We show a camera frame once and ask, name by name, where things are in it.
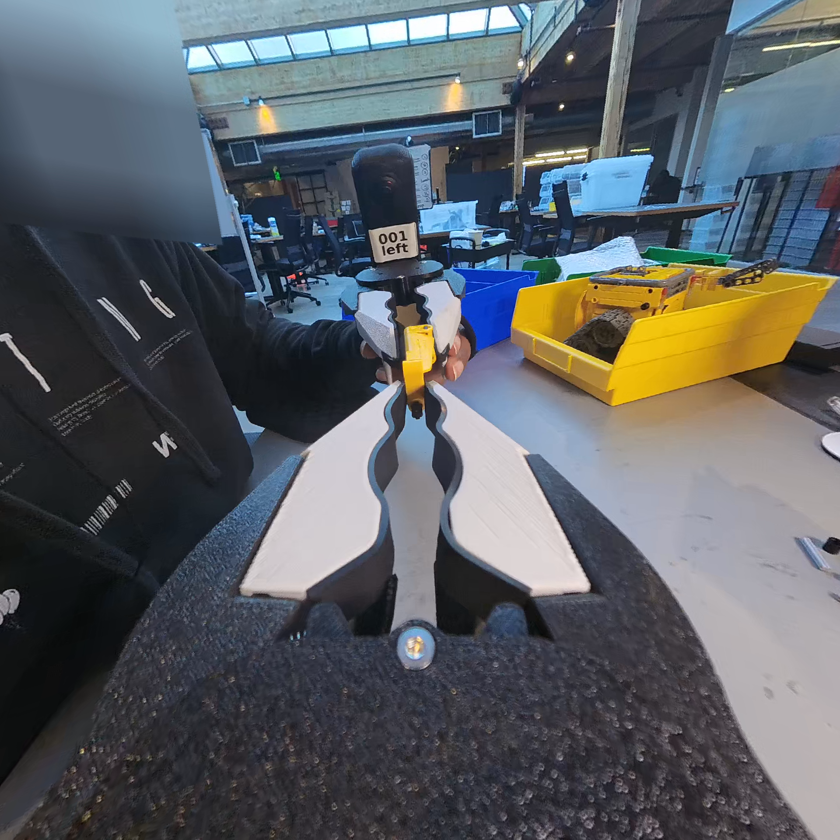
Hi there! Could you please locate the pile of small toy parts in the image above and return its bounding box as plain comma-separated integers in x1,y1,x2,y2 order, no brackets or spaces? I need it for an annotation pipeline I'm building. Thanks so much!
796,535,840,603

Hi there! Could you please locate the person's left hand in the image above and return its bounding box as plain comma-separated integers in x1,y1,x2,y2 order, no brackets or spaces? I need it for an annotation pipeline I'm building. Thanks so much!
361,331,476,387

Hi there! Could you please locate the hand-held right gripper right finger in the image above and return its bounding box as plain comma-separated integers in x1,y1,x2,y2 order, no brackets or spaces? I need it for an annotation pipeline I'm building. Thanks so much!
422,382,592,636

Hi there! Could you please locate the yellow bin with toy vehicle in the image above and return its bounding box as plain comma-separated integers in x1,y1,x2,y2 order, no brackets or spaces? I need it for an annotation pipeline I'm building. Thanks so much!
511,266,839,408

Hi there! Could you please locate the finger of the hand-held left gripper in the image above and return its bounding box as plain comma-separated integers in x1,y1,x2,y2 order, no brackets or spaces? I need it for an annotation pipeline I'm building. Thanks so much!
425,281,465,357
354,289,401,363

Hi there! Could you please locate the person's black hoodie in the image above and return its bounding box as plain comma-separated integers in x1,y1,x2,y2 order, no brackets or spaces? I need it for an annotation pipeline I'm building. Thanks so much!
0,223,263,782

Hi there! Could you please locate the grey desk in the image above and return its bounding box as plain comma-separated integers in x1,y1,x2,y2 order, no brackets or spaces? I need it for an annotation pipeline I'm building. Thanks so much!
246,341,840,840

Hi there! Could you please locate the white bubble wrap sheet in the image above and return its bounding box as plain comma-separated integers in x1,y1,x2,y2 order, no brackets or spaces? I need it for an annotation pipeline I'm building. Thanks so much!
554,236,648,281

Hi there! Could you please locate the wooden pillar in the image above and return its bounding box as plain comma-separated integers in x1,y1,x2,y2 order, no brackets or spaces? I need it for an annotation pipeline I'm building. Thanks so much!
599,0,643,160

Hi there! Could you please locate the yellow tracked toy vehicle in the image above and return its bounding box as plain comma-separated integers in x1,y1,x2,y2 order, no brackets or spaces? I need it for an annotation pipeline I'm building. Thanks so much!
563,259,782,365

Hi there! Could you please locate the long wooden table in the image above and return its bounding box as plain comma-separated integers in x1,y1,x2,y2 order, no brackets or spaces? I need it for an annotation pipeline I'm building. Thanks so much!
543,200,740,252

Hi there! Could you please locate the white plastic crate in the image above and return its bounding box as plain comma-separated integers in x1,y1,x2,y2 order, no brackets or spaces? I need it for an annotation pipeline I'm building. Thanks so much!
579,155,655,212

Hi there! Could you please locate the green storage bin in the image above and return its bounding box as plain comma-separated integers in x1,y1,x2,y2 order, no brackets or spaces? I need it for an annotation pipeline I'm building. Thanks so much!
521,246,734,287

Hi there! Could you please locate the black office chair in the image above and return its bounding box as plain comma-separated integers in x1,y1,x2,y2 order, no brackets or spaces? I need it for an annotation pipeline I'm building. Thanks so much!
550,180,586,256
271,213,324,314

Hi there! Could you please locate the yellow toy actuator assembly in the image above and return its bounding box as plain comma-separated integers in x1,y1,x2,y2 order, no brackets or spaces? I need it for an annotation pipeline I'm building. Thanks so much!
402,323,438,421

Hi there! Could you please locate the person's left forearm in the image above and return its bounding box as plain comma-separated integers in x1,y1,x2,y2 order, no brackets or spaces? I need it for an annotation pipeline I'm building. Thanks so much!
223,295,378,444

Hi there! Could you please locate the skylight window strip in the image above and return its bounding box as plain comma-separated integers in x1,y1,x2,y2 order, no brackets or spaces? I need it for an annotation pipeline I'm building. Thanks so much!
185,5,534,73

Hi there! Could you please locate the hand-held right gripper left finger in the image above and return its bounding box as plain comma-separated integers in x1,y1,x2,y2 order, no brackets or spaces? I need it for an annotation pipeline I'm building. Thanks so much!
238,382,408,636

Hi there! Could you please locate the blue storage bin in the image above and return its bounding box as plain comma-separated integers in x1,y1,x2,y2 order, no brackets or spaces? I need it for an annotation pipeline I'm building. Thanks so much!
341,267,540,353

